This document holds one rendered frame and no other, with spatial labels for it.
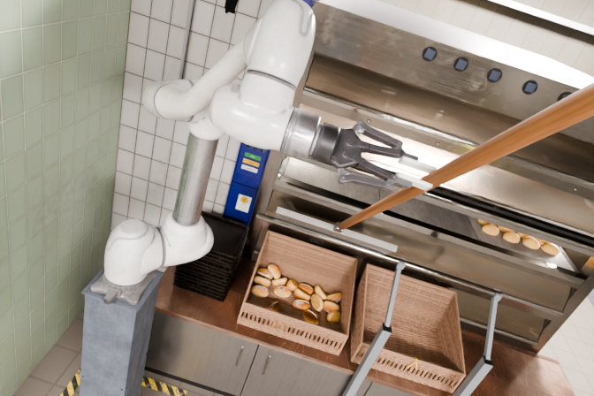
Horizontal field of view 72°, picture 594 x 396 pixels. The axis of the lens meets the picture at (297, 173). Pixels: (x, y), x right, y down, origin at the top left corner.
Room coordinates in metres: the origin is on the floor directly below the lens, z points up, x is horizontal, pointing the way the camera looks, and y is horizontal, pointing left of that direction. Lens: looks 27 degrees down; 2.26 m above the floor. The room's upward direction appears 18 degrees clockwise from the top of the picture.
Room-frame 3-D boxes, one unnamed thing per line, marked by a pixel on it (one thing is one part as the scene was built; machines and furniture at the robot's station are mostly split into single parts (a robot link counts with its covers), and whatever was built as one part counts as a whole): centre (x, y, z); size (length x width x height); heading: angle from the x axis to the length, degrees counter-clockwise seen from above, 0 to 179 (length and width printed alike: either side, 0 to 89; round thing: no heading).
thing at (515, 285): (1.97, -0.80, 1.02); 1.79 x 0.11 x 0.19; 90
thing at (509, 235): (2.41, -1.38, 1.21); 0.61 x 0.48 x 0.06; 0
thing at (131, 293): (1.10, 0.50, 1.03); 0.22 x 0.18 x 0.06; 0
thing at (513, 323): (1.97, -0.80, 0.76); 1.79 x 0.11 x 0.19; 90
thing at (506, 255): (1.99, -0.80, 1.16); 1.80 x 0.06 x 0.04; 90
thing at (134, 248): (1.13, 0.49, 1.17); 0.18 x 0.16 x 0.22; 132
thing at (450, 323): (1.70, -0.83, 0.72); 0.56 x 0.49 x 0.28; 91
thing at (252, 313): (1.70, -0.22, 0.72); 0.56 x 0.49 x 0.28; 91
